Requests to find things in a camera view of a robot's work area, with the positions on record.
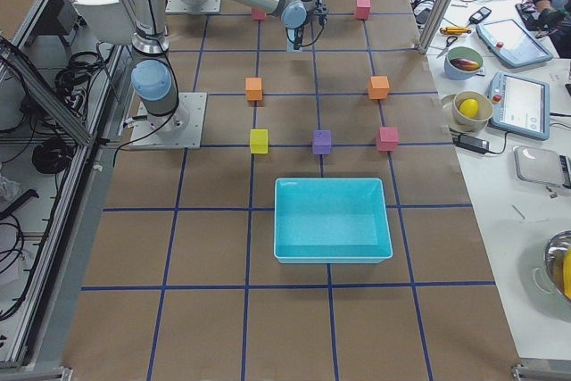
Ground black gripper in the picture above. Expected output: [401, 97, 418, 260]
[285, 1, 328, 48]

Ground light blue block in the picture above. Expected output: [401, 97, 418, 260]
[286, 38, 303, 53]

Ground pink block far left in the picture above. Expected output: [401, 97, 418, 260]
[354, 0, 371, 21]

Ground pink block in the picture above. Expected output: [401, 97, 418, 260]
[251, 8, 268, 21]
[354, 0, 371, 21]
[376, 127, 400, 152]

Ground pink block near left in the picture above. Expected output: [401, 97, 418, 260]
[251, 8, 268, 21]

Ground orange block far right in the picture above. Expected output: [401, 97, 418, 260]
[368, 76, 391, 100]

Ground purple block right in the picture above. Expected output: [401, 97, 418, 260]
[311, 129, 332, 155]

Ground black scissors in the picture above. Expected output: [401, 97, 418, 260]
[437, 35, 459, 58]

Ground yellow block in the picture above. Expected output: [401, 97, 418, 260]
[249, 128, 269, 154]

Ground pink block right side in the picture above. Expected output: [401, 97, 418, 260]
[376, 127, 400, 152]

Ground green bowl with fruit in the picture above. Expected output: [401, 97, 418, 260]
[443, 46, 484, 80]

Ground yellow lemon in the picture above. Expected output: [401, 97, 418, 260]
[458, 98, 479, 119]

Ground bowl with lemon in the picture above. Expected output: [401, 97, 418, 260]
[441, 91, 493, 132]

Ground teach pendant far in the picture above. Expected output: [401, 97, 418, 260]
[476, 19, 553, 69]

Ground teach pendant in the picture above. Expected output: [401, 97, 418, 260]
[476, 19, 553, 69]
[488, 72, 550, 141]

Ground black power adapter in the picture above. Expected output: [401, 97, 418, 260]
[453, 134, 489, 154]

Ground teal plastic bin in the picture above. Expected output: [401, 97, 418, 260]
[274, 178, 393, 264]

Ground teach pendant near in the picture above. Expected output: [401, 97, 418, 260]
[488, 72, 550, 141]

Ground metal bowl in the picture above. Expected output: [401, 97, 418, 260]
[532, 230, 570, 303]

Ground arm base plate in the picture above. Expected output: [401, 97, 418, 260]
[166, 0, 221, 15]
[128, 92, 207, 150]

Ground yellow handled tool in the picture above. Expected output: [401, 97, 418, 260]
[439, 26, 472, 36]

